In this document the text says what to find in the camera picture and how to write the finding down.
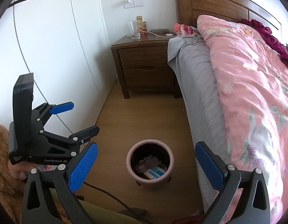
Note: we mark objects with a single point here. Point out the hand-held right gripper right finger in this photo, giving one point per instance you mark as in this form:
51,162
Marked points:
209,168

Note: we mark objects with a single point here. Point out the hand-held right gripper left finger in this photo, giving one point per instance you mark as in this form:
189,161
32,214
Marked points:
84,165

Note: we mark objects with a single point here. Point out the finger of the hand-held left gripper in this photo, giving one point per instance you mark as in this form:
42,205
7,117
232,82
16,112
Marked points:
63,107
85,133

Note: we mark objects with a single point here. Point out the pink round waste bin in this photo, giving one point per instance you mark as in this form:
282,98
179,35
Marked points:
155,182

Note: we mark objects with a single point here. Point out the long white cardboard box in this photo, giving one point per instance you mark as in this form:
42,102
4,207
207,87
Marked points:
153,173

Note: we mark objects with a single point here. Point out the purple paper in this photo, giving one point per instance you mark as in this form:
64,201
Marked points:
148,162

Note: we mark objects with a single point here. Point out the person's left forearm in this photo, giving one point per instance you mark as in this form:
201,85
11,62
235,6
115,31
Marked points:
1,168

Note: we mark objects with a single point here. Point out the person's left hand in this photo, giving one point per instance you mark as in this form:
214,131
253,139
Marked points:
18,171

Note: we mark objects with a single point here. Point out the person's green trouser leg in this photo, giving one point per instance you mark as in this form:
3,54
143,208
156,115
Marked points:
99,212

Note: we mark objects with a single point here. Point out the white wardrobe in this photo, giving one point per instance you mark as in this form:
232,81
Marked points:
53,39

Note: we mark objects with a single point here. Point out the wooden nightstand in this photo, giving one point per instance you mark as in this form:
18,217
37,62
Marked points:
144,70

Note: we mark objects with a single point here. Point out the grey striped bed sheet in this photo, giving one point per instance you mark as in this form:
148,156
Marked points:
197,79

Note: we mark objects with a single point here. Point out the pink floral blanket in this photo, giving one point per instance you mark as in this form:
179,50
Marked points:
251,86

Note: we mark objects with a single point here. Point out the clear glass cup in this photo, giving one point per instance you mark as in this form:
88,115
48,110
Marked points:
134,30

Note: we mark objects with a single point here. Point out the yellow and red box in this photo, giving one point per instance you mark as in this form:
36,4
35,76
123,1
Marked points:
143,26

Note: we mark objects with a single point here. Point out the small yellow box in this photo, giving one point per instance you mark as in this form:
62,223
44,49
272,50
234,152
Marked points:
139,18

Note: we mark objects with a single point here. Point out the flat dark device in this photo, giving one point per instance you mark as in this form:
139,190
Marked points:
159,30

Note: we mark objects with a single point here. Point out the red patterned pillow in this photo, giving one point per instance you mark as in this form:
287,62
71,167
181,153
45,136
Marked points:
183,29

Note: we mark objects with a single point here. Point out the magenta crumpled cloth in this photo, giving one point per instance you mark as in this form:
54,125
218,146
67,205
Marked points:
272,39

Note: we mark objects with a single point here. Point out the wooden bed headboard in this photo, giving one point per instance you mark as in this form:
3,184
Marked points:
216,2

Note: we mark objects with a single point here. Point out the white wall socket plate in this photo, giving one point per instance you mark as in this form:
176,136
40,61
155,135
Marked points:
138,1

